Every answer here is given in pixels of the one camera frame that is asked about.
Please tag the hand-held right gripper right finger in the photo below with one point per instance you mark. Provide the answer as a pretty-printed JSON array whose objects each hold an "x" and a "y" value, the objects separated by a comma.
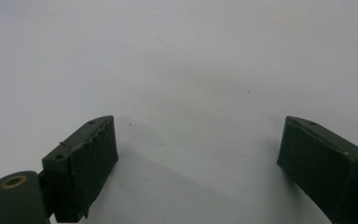
[{"x": 326, "y": 168}]

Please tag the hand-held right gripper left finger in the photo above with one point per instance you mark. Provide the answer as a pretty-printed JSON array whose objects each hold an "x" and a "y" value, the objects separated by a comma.
[{"x": 84, "y": 165}]

